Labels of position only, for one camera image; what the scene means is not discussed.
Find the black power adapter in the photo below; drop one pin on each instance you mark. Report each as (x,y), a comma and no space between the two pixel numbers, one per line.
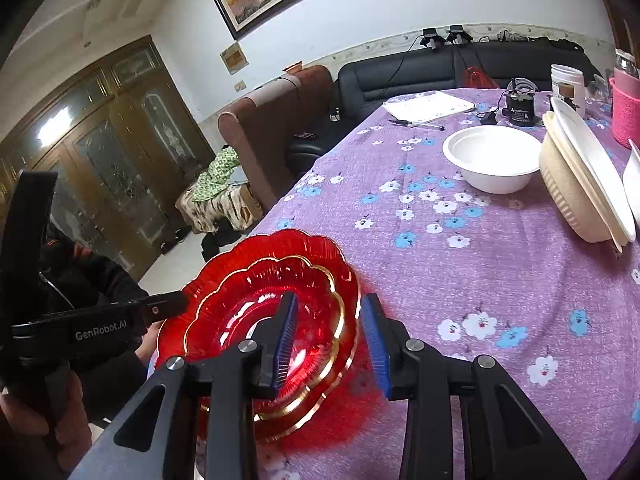
(488,118)

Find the person's dark jacket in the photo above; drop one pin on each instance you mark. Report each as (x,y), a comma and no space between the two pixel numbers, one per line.
(85,272)

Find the green patterned cloth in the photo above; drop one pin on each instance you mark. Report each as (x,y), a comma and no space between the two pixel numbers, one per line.
(215,170)

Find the black round motor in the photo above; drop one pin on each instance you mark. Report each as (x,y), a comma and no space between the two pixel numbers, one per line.
(520,110)

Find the white disposable plate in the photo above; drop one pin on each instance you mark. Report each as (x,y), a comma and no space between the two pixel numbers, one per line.
(634,180)

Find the white disposable bowl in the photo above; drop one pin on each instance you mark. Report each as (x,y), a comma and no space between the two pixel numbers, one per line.
(590,165)
(480,160)

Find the small framed wall picture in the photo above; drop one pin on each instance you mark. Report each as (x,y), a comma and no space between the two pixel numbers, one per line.
(234,58)

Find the dark shoes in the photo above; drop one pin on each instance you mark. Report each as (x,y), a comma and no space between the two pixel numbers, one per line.
(175,239)

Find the beige plastic bowl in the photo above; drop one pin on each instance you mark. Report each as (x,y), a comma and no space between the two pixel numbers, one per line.
(560,180)

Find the black remote control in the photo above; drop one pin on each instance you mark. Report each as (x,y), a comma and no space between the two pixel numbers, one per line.
(304,136)

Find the black device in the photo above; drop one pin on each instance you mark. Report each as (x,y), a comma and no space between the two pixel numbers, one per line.
(459,34)
(431,38)

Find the brown armchair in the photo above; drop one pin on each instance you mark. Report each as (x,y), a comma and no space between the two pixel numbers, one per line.
(270,115)

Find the red plastic bag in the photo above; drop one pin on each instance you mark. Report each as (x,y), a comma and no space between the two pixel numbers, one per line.
(480,79)

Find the black leather sofa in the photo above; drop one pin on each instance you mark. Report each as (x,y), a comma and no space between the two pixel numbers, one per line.
(375,80)

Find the dark cloth on floor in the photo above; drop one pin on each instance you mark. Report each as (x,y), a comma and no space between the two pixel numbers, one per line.
(220,240)

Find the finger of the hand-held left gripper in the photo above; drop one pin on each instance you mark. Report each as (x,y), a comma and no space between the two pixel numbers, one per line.
(167,306)

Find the white notebook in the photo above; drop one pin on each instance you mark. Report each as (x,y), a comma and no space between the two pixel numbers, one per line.
(430,106)

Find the person's left hand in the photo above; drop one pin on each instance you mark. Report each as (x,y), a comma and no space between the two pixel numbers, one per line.
(25,415)

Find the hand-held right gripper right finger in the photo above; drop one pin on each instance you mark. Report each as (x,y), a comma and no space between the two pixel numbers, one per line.
(375,355)

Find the bottle with pink knitted sleeve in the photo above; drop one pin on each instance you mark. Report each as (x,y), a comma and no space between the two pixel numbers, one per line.
(625,110)

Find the stool with patterned cover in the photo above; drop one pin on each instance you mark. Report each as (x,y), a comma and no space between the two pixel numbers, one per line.
(220,210)

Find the small red glass plate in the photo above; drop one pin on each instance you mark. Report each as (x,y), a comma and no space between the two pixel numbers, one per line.
(235,300)

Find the dark clothing pile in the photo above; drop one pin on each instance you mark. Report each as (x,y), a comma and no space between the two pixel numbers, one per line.
(545,40)

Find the clear plastic bag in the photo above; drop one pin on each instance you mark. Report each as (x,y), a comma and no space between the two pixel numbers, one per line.
(600,90)

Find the purple floral tablecloth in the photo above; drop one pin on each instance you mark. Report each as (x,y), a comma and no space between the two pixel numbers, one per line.
(450,285)

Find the large red glass plate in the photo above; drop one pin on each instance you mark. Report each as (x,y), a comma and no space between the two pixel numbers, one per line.
(305,250)

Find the wooden glass-panel doors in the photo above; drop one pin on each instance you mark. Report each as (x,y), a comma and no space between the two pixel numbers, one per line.
(100,160)

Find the white plastic jar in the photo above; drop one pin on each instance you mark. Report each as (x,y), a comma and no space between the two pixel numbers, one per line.
(567,74)

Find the black pen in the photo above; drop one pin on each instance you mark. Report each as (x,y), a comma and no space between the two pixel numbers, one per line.
(415,124)

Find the wall socket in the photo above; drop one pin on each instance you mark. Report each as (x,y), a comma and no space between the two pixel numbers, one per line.
(241,85)

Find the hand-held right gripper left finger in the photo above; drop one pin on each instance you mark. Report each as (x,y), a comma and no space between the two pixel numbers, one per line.
(282,350)

